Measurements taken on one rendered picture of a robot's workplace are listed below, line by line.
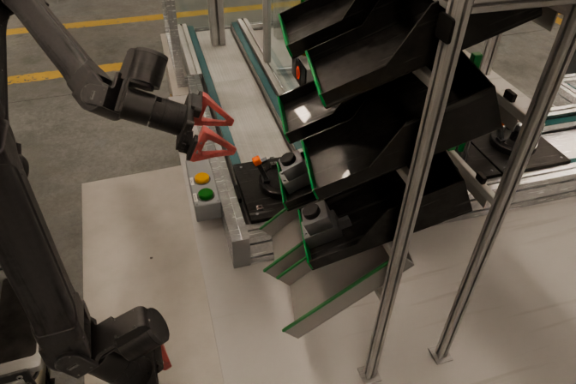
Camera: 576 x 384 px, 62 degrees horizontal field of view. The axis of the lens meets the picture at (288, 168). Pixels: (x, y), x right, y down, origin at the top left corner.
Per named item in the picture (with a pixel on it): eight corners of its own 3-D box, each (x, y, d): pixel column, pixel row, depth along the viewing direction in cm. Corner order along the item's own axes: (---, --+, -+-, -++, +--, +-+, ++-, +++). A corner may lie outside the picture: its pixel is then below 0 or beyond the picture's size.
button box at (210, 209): (196, 223, 130) (195, 206, 127) (187, 175, 146) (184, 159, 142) (222, 218, 132) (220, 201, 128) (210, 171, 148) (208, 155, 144)
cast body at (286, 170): (289, 195, 96) (274, 171, 92) (284, 182, 99) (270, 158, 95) (327, 176, 95) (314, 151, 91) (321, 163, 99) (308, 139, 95)
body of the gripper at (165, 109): (198, 94, 89) (159, 81, 87) (197, 124, 81) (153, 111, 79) (187, 123, 92) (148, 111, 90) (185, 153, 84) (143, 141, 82)
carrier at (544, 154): (501, 178, 140) (514, 143, 132) (456, 133, 158) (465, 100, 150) (569, 165, 146) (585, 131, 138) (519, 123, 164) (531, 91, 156)
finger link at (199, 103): (239, 102, 94) (192, 87, 90) (241, 122, 88) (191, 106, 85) (226, 130, 97) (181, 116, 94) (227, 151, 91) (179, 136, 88)
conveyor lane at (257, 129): (253, 249, 128) (252, 223, 122) (205, 96, 191) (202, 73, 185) (351, 230, 135) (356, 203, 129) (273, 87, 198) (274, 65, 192)
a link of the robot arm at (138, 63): (111, 116, 91) (77, 101, 83) (129, 58, 92) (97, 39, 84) (163, 125, 86) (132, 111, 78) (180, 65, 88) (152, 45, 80)
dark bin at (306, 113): (289, 145, 83) (271, 112, 79) (282, 105, 93) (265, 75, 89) (446, 78, 78) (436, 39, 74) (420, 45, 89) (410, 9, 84)
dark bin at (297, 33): (291, 59, 73) (271, 16, 69) (283, 26, 83) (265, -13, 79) (471, -23, 68) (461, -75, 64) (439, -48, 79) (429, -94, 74)
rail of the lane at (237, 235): (233, 268, 123) (231, 239, 117) (189, 98, 190) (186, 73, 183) (255, 264, 125) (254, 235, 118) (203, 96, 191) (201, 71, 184)
